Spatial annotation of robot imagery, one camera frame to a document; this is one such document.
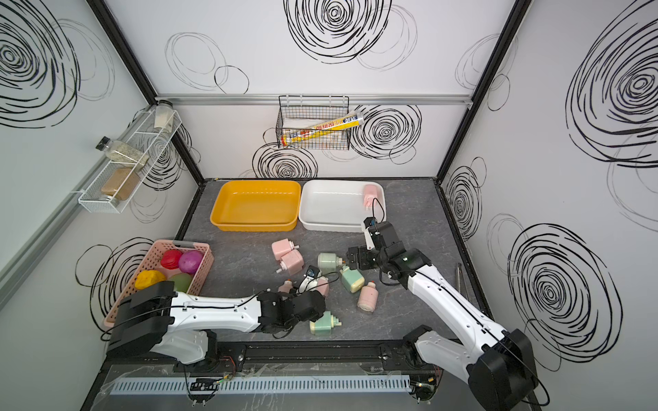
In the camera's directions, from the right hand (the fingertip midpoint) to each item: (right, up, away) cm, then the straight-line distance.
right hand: (360, 254), depth 80 cm
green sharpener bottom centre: (-12, -20, -7) cm, 24 cm away
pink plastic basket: (-54, -9, +5) cm, 55 cm away
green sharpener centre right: (-3, -8, 0) cm, 8 cm away
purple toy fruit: (-58, -4, +7) cm, 58 cm away
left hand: (-13, -14, 0) cm, 19 cm away
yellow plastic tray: (-42, +14, +30) cm, 53 cm away
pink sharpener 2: (-27, 0, +11) cm, 29 cm away
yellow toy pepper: (-69, -8, +3) cm, 70 cm away
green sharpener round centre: (-10, -4, +5) cm, 12 cm away
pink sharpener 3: (-22, -4, +7) cm, 24 cm away
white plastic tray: (-7, +14, +30) cm, 34 cm away
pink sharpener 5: (-24, -11, +1) cm, 26 cm away
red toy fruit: (-66, -4, +9) cm, 67 cm away
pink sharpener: (+7, +19, +25) cm, 32 cm away
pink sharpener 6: (-12, -11, +3) cm, 17 cm away
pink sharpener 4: (+2, -13, -3) cm, 14 cm away
